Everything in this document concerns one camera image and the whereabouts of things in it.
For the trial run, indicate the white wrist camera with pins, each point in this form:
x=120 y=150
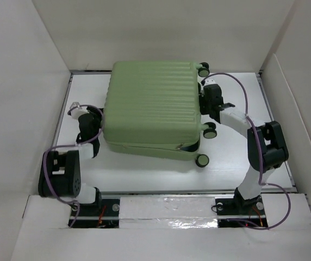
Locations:
x=76 y=110
x=208 y=81

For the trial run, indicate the green suitcase blue lining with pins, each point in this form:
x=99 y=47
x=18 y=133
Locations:
x=152 y=108

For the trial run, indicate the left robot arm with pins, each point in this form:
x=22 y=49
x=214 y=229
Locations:
x=60 y=175

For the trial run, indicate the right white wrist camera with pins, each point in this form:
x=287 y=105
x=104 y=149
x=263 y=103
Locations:
x=208 y=81

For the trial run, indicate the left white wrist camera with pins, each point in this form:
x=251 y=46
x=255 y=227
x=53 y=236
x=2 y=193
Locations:
x=76 y=110

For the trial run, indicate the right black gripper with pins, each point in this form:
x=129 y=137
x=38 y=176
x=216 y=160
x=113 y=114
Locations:
x=200 y=98

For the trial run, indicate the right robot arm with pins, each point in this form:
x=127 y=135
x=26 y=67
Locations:
x=266 y=146

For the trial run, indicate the metal base rail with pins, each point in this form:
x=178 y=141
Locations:
x=107 y=214

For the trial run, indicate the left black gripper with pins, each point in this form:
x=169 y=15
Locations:
x=96 y=112

